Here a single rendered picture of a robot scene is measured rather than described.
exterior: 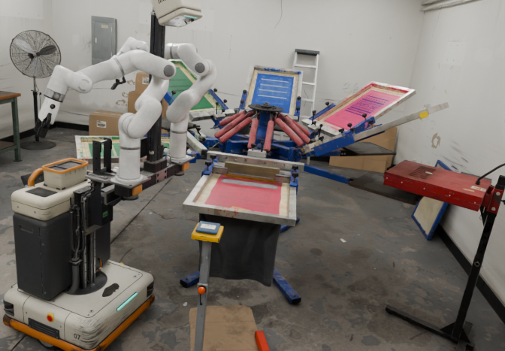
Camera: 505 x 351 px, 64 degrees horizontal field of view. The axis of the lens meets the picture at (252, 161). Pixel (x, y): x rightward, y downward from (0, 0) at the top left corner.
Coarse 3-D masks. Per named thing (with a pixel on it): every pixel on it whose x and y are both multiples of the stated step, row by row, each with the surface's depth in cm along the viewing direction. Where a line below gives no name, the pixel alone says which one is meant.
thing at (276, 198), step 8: (272, 184) 261; (280, 184) 263; (272, 192) 247; (280, 192) 249; (272, 200) 235; (280, 200) 237; (248, 208) 220; (256, 208) 222; (264, 208) 223; (272, 208) 224
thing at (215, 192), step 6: (222, 174) 270; (240, 180) 262; (246, 180) 263; (216, 186) 247; (222, 186) 248; (240, 186) 251; (246, 186) 252; (210, 192) 237; (216, 192) 238; (210, 198) 228; (216, 198) 229; (210, 204) 220; (216, 204) 221; (222, 204) 222; (228, 204) 222; (234, 204) 223; (240, 204) 224
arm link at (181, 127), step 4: (188, 112) 226; (184, 116) 221; (188, 116) 228; (184, 120) 226; (188, 120) 228; (172, 124) 226; (176, 124) 225; (180, 124) 225; (184, 124) 226; (172, 128) 225; (176, 128) 225; (180, 128) 225; (184, 128) 226; (176, 132) 225; (180, 132) 225; (184, 132) 227
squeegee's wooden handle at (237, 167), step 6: (228, 162) 262; (234, 162) 262; (228, 168) 263; (234, 168) 262; (240, 168) 262; (246, 168) 261; (252, 168) 261; (258, 168) 260; (264, 168) 260; (270, 168) 260; (276, 168) 260; (252, 174) 262; (258, 174) 262; (264, 174) 261; (270, 174) 261
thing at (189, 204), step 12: (204, 180) 245; (192, 192) 224; (192, 204) 209; (204, 204) 210; (228, 216) 208; (240, 216) 207; (252, 216) 206; (264, 216) 206; (276, 216) 205; (288, 216) 207
